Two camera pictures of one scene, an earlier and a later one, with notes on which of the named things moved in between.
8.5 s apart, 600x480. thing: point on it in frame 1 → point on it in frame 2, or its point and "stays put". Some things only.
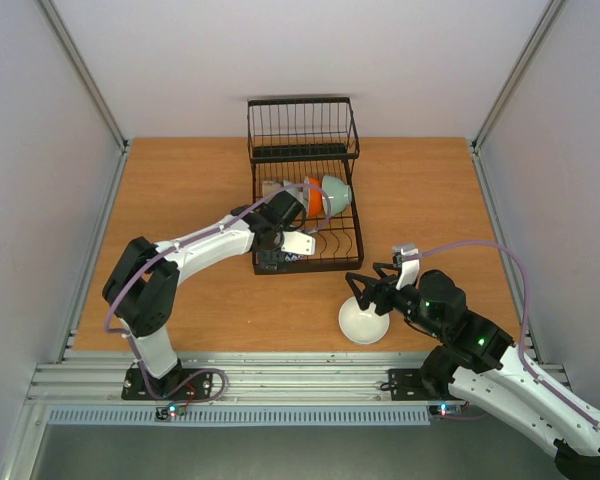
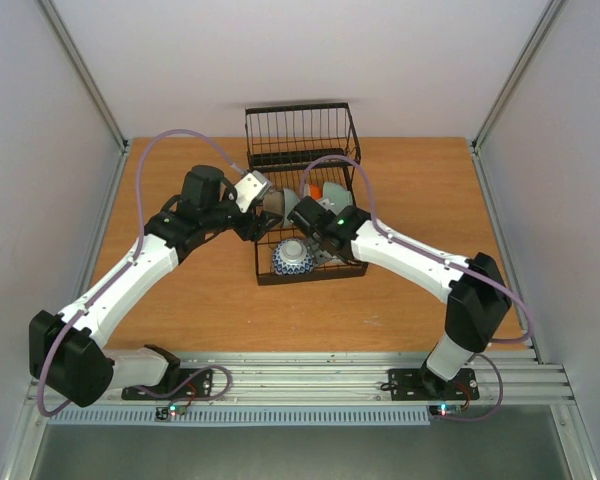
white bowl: [362, 326] → [322, 256]
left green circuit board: [170, 411] stays put
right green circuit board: [446, 409] stays put
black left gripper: [269, 262] → [256, 226]
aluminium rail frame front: [252, 377] stays put
